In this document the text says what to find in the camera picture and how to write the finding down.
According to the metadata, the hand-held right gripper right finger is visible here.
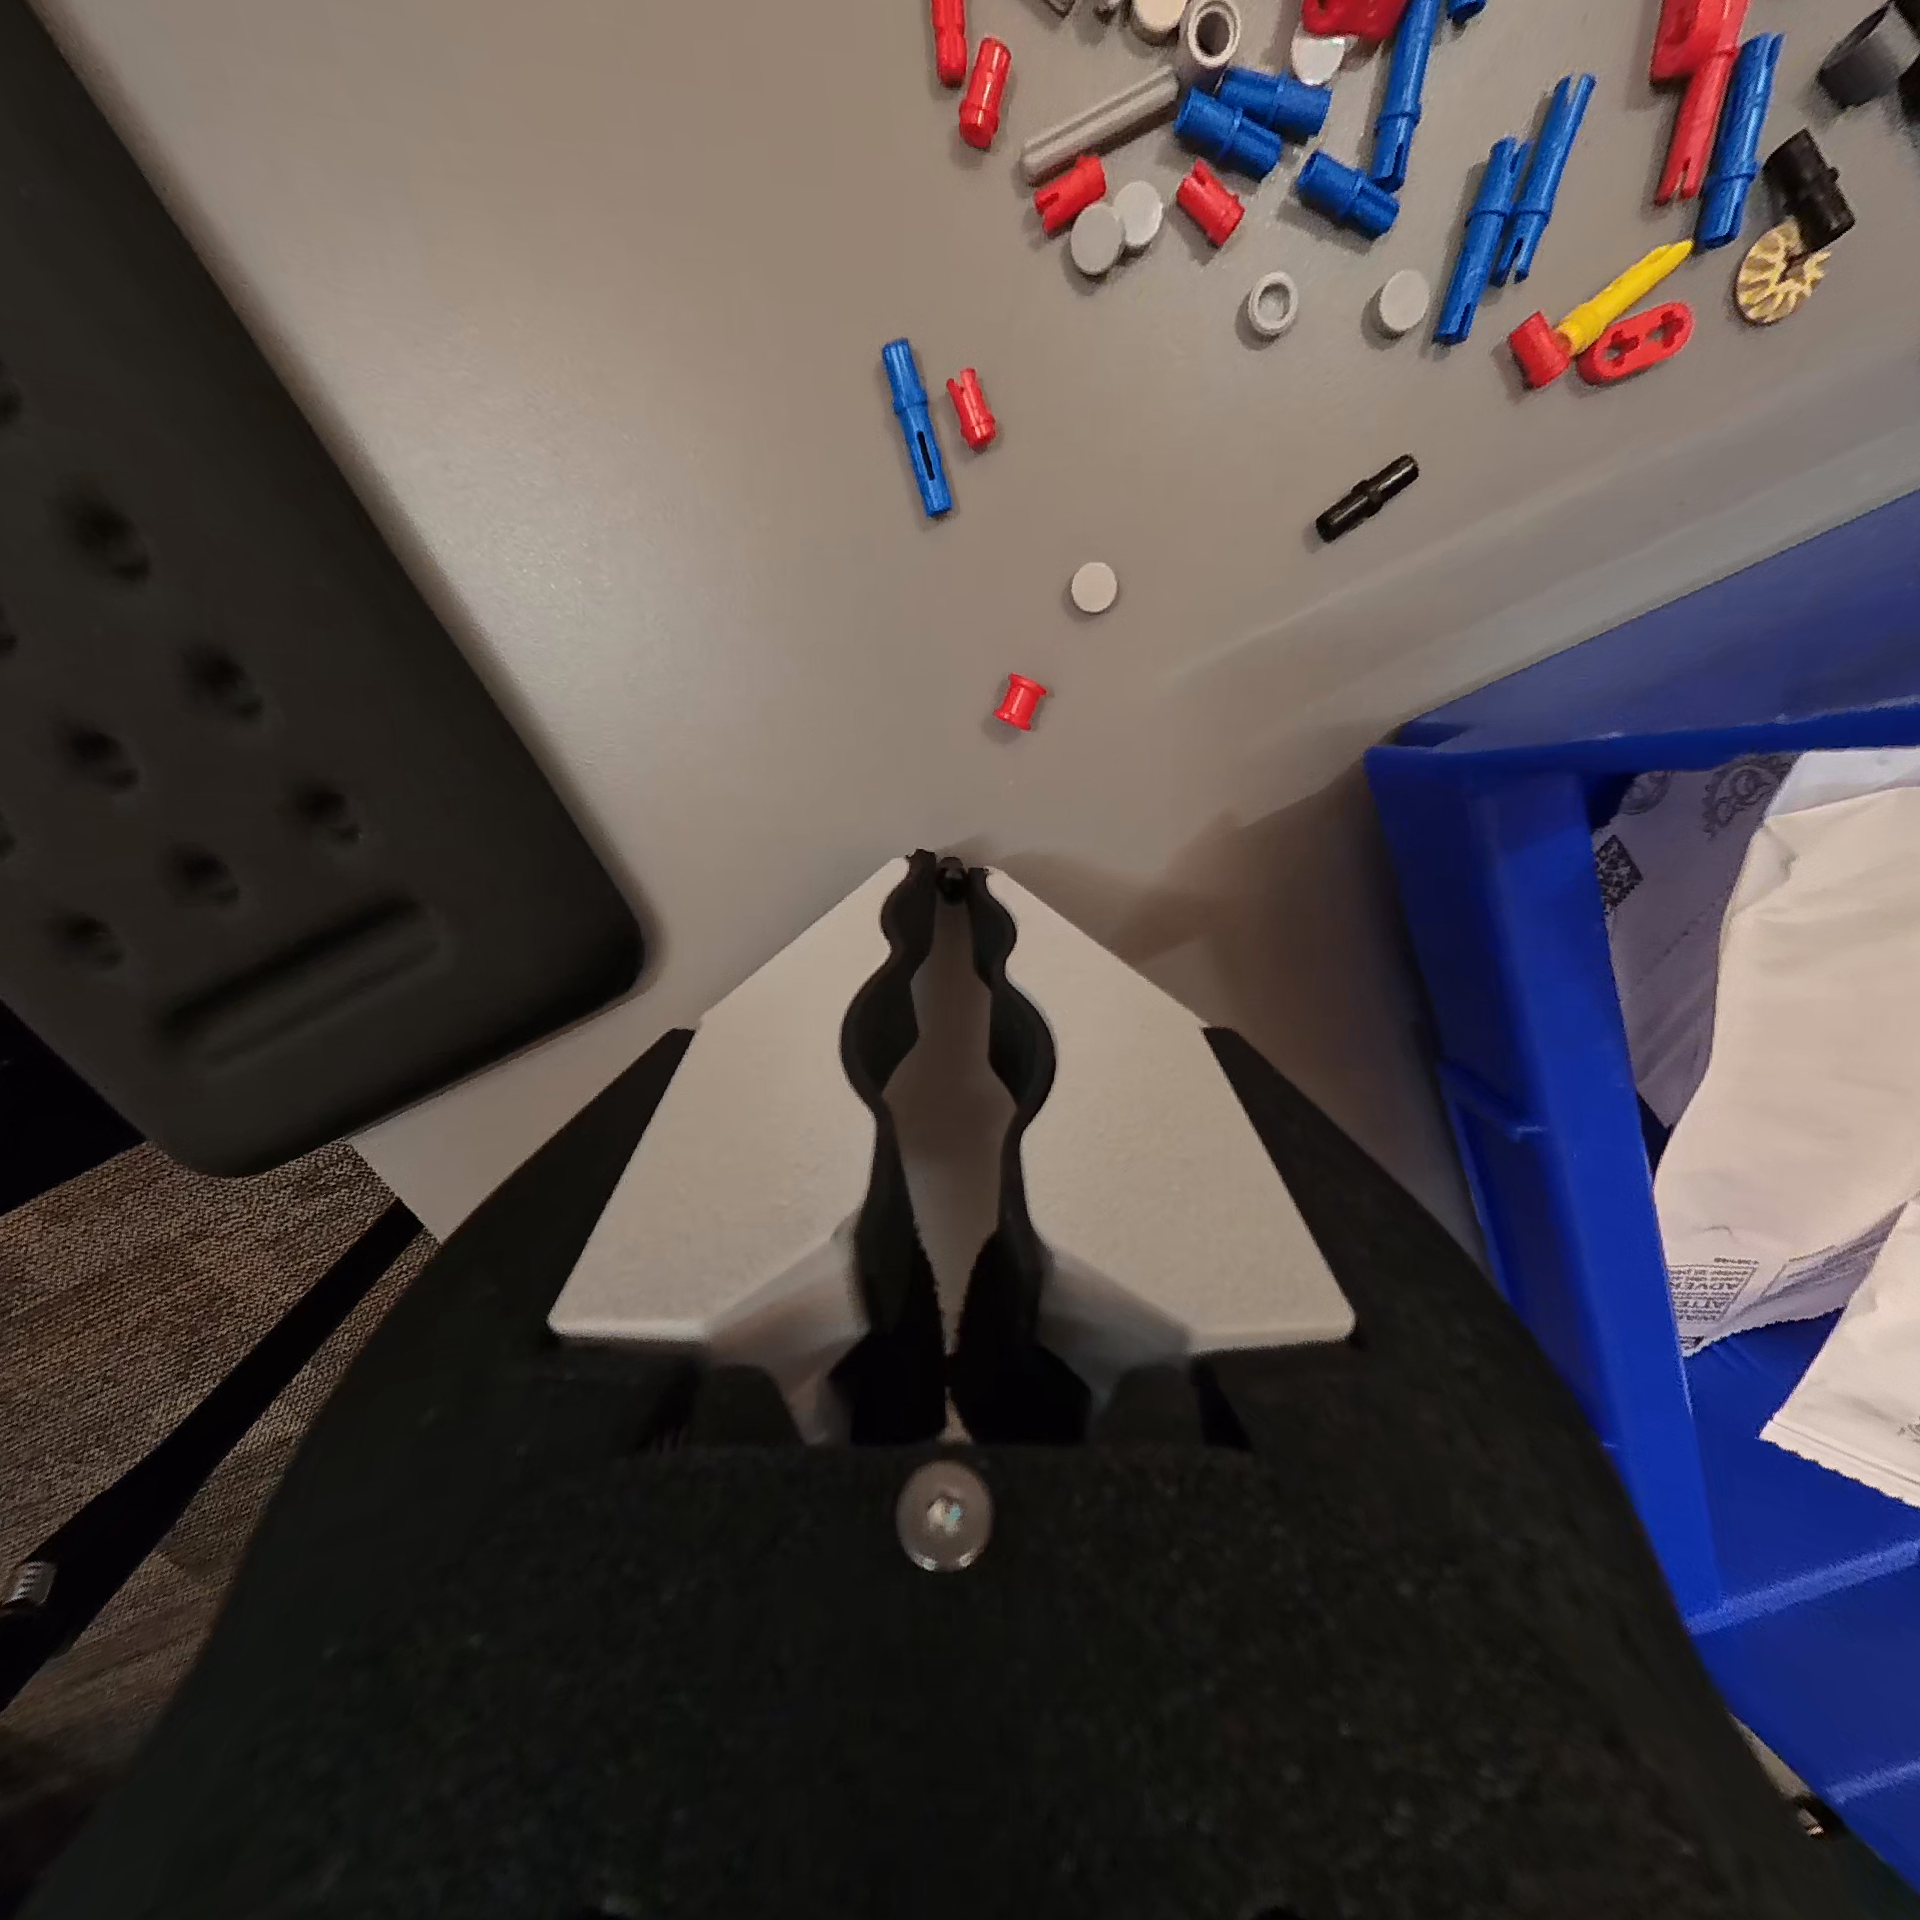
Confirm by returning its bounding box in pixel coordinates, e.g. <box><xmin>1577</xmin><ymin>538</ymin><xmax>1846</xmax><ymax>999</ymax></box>
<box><xmin>959</xmin><ymin>862</ymin><xmax>1360</xmax><ymax>1396</ymax></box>

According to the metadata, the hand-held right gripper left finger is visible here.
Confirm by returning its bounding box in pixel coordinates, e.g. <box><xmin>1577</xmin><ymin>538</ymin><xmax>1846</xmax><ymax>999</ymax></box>
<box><xmin>546</xmin><ymin>852</ymin><xmax>936</xmax><ymax>1442</ymax></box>

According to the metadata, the pile of small lego pieces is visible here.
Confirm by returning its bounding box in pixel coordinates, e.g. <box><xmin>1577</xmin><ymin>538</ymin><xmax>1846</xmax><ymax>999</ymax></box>
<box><xmin>879</xmin><ymin>0</ymin><xmax>1920</xmax><ymax>736</ymax></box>

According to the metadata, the blue plastic bin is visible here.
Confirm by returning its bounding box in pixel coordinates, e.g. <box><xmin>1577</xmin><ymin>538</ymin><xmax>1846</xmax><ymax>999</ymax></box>
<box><xmin>1364</xmin><ymin>485</ymin><xmax>1920</xmax><ymax>1893</ymax></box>

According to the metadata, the clear printed plastic bag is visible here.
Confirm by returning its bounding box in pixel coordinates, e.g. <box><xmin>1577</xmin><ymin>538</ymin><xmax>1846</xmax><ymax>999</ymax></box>
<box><xmin>1587</xmin><ymin>749</ymin><xmax>1804</xmax><ymax>1125</ymax></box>

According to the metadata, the large white paper scrap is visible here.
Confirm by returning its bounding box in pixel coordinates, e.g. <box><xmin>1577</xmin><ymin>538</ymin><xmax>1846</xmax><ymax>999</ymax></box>
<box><xmin>1649</xmin><ymin>780</ymin><xmax>1920</xmax><ymax>1359</ymax></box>

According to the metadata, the small white paper scrap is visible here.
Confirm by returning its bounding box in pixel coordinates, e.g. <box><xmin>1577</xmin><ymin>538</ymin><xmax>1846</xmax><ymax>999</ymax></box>
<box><xmin>1760</xmin><ymin>1275</ymin><xmax>1920</xmax><ymax>1505</ymax></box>

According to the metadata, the black chair frame bar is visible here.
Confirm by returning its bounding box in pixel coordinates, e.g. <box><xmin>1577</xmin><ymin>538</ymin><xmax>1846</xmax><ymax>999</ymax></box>
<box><xmin>0</xmin><ymin>1192</ymin><xmax>440</xmax><ymax>1702</ymax></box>

